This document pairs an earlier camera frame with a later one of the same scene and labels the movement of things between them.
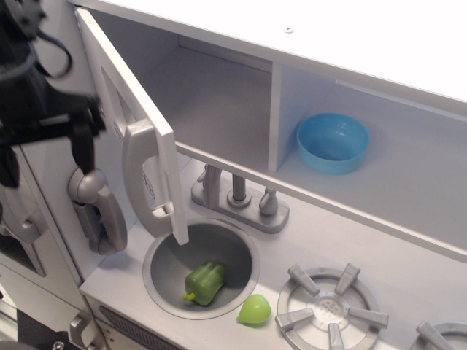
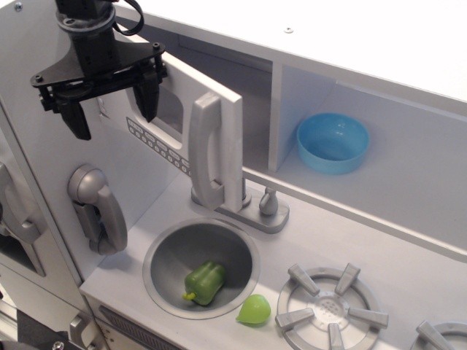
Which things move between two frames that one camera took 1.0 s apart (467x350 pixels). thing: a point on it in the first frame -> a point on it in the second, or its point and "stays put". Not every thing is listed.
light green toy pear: x=255 y=310 stays put
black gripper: x=35 y=111 -> x=98 y=63
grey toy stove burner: x=330 y=309 stays put
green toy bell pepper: x=202 y=284 stays put
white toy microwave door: x=151 y=166 -> x=198 y=130
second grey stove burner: x=450 y=335 stays put
